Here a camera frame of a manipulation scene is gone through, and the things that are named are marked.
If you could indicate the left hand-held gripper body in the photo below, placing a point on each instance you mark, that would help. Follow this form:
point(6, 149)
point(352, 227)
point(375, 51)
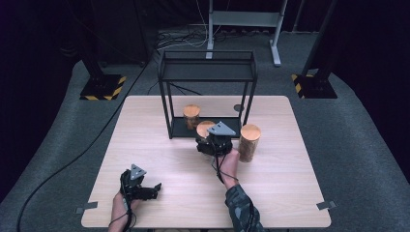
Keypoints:
point(133, 188)

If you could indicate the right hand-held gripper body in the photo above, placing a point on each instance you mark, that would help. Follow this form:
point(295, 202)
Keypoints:
point(220, 143)

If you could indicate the glass jar with green contents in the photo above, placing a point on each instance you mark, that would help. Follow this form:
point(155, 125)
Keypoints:
point(203, 128)

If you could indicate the tall glass jar brown contents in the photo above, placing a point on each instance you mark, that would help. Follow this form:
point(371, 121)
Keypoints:
point(249, 141)

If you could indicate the short glass jar wooden lid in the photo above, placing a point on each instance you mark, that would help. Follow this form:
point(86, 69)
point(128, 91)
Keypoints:
point(191, 112)

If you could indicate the black metal shelf rack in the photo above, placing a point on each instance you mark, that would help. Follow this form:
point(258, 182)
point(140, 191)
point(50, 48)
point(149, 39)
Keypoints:
point(206, 72)

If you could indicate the person's left hand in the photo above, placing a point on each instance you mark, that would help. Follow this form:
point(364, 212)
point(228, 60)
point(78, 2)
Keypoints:
point(121, 209)

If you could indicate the person's right hand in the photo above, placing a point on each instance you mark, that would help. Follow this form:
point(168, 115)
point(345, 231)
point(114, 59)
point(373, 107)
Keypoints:
point(230, 167)

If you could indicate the round grey table grommet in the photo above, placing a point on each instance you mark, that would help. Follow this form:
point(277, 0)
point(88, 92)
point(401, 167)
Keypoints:
point(238, 108)

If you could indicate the grey tape strip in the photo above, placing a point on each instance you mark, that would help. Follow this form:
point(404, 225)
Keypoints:
point(326, 205)
point(87, 207)

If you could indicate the black stand with striped base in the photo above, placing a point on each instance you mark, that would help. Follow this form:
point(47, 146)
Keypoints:
point(316, 86)
point(101, 87)

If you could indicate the grey metal pole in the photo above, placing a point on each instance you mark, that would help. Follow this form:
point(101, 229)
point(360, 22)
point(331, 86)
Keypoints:
point(298, 16)

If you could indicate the grey metal stand frame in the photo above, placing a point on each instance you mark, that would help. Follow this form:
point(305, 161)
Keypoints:
point(245, 18)

